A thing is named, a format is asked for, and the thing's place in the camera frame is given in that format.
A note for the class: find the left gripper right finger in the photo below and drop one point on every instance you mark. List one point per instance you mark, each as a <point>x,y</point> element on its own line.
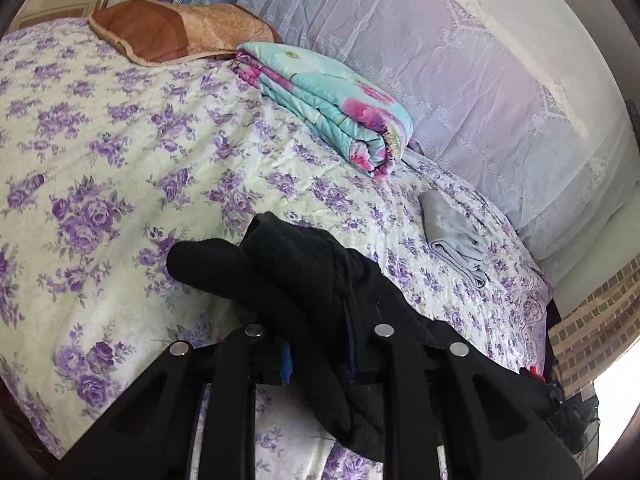
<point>447,411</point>

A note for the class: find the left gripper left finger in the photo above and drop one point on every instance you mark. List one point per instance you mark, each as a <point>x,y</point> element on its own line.
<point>192,410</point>

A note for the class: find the black pants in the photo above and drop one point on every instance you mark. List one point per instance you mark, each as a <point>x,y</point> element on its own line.
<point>314,293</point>

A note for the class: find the red garment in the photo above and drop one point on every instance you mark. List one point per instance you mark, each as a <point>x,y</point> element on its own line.
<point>531,372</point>

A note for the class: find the grey folded garment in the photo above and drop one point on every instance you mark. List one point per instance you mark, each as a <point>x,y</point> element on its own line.
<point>453,238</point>

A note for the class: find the brick-pattern cloth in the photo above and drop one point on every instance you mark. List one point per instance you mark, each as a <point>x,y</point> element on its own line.
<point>600,330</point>

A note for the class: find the purple floral bedspread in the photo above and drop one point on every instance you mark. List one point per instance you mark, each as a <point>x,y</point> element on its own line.
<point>106,164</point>

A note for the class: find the turquoise floral folded quilt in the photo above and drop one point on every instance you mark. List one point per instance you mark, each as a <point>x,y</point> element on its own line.
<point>361,122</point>

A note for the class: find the lavender lace-covered headboard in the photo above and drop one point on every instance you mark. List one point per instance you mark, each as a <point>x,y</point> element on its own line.
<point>513,96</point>

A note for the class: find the brown pillow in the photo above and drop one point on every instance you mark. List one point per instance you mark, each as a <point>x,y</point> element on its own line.
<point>154,33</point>

